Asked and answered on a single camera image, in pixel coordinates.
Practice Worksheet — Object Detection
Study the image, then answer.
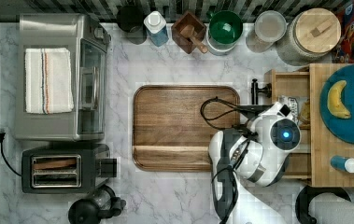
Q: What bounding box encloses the black drawer handle bar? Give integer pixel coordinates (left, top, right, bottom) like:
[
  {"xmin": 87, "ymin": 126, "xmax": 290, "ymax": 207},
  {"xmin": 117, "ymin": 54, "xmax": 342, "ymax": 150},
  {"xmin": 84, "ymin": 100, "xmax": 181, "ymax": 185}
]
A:
[{"xmin": 251, "ymin": 78, "xmax": 272, "ymax": 105}]

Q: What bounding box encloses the light wooden drawer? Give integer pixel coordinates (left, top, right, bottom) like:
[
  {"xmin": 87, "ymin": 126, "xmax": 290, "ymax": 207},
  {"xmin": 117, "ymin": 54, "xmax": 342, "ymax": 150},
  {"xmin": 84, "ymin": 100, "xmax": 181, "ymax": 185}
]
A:
[{"xmin": 264, "ymin": 69, "xmax": 311, "ymax": 179}]

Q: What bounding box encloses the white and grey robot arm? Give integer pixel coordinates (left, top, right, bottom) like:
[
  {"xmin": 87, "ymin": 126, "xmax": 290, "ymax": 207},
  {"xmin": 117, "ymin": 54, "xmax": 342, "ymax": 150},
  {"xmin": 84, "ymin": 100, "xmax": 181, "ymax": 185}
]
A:
[{"xmin": 208, "ymin": 102, "xmax": 301, "ymax": 224}]

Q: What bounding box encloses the dark wooden cutting board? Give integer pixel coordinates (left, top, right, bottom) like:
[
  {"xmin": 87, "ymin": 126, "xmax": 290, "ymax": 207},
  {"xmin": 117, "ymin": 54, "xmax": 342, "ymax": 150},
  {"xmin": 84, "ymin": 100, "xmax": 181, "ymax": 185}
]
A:
[{"xmin": 133, "ymin": 85, "xmax": 240, "ymax": 172}]

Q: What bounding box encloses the square wooden box with scoop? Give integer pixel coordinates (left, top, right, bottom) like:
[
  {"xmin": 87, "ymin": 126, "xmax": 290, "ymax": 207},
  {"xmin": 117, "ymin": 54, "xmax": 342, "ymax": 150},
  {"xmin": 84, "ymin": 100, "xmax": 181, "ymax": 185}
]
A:
[{"xmin": 171, "ymin": 10, "xmax": 208, "ymax": 54}]

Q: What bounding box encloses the blue bottle with white cap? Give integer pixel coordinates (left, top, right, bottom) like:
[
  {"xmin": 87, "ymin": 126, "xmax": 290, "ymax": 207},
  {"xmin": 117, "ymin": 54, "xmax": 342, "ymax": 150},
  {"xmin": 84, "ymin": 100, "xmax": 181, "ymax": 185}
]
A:
[{"xmin": 144, "ymin": 11, "xmax": 169, "ymax": 47}]

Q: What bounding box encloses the green bowl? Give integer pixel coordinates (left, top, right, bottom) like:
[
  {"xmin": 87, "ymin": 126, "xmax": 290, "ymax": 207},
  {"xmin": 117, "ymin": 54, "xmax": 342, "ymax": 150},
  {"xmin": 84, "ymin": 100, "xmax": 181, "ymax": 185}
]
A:
[{"xmin": 206, "ymin": 10, "xmax": 243, "ymax": 56}]

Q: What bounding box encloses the black cup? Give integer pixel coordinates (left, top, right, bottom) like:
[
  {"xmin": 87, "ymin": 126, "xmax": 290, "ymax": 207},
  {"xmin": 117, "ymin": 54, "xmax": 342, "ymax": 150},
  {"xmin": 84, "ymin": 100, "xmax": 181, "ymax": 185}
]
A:
[{"xmin": 117, "ymin": 6, "xmax": 143, "ymax": 33}]

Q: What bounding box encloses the stainless steel toaster oven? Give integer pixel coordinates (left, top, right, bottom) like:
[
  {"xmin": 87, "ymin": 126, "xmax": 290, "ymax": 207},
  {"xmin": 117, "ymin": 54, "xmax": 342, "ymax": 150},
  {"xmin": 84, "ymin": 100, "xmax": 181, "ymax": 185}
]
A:
[{"xmin": 15, "ymin": 13, "xmax": 110, "ymax": 141}]

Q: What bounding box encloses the Deep River chips bag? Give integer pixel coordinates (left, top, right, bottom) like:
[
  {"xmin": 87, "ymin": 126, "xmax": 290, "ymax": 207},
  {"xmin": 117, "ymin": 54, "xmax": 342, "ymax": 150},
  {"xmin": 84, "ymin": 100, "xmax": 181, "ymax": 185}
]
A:
[{"xmin": 278, "ymin": 95, "xmax": 298, "ymax": 123}]

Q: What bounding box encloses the black coffee grinder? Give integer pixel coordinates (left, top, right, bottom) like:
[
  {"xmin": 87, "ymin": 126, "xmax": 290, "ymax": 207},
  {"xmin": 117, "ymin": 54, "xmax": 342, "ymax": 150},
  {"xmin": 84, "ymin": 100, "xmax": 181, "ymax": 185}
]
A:
[{"xmin": 68, "ymin": 185, "xmax": 126, "ymax": 224}]

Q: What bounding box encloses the black two-slot toaster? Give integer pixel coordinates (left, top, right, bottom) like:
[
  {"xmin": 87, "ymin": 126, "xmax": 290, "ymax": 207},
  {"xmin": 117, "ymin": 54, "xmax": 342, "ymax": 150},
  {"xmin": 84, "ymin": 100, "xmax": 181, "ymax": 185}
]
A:
[{"xmin": 21, "ymin": 142, "xmax": 118, "ymax": 194}]

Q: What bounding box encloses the glass jar with grey lid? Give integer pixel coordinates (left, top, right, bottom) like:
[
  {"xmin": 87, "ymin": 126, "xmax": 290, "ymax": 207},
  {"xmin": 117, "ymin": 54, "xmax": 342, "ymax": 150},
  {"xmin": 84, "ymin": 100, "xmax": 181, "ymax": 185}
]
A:
[{"xmin": 246, "ymin": 10, "xmax": 287, "ymax": 53}]

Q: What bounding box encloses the striped white dish towel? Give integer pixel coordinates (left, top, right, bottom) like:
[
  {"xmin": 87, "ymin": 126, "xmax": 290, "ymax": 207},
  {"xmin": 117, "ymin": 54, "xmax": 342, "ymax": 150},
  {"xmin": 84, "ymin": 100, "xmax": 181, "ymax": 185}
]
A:
[{"xmin": 24, "ymin": 48, "xmax": 74, "ymax": 115}]

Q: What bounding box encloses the jar with wooden lid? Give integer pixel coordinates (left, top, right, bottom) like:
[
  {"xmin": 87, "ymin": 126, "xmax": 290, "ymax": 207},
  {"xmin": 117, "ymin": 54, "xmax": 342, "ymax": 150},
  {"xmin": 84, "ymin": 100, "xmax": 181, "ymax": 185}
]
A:
[{"xmin": 276, "ymin": 8, "xmax": 341, "ymax": 66}]

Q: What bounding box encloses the yellow banana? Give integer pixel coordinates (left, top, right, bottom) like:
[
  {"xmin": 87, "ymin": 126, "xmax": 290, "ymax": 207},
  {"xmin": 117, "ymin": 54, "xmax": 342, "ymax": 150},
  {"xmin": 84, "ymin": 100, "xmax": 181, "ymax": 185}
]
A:
[{"xmin": 327, "ymin": 80, "xmax": 351, "ymax": 119}]

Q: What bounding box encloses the paper towel roll with holder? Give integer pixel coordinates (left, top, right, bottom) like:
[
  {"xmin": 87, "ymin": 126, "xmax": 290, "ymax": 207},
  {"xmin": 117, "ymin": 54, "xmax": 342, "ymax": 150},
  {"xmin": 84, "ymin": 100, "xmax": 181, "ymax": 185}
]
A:
[{"xmin": 295, "ymin": 186, "xmax": 354, "ymax": 224}]

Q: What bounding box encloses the blue round plate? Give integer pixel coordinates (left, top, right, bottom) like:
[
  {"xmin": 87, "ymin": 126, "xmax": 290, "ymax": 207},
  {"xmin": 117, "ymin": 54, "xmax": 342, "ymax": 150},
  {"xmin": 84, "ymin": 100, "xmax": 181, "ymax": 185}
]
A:
[{"xmin": 319, "ymin": 64, "xmax": 354, "ymax": 144}]

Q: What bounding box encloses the blue and white shaker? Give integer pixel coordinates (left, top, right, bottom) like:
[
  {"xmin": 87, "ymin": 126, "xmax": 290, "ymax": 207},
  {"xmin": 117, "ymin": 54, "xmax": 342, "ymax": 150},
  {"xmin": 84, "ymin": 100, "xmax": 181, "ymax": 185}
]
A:
[{"xmin": 331, "ymin": 156, "xmax": 354, "ymax": 174}]

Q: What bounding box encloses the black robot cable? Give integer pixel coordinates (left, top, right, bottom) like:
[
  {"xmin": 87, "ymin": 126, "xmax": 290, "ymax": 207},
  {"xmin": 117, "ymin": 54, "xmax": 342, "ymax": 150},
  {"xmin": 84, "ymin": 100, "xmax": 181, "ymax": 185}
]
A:
[{"xmin": 199, "ymin": 96, "xmax": 253, "ymax": 132}]

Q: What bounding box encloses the black power cable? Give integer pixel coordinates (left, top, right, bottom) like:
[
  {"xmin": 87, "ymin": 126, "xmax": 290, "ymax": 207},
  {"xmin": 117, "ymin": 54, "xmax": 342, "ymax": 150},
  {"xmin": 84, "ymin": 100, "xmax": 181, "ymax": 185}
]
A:
[{"xmin": 0, "ymin": 132, "xmax": 23, "ymax": 177}]

